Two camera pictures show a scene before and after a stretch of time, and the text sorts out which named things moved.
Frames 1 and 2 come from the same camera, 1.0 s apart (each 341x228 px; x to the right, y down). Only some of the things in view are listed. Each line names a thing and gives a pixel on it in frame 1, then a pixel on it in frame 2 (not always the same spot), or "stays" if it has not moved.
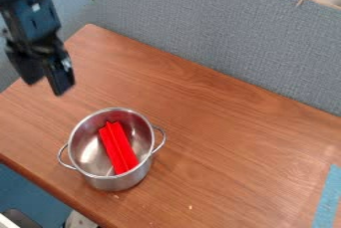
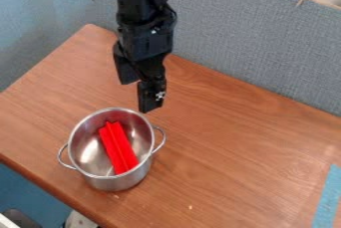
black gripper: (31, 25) to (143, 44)
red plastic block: (122, 156) stays
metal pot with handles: (85, 153) stays
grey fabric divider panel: (260, 34) stays
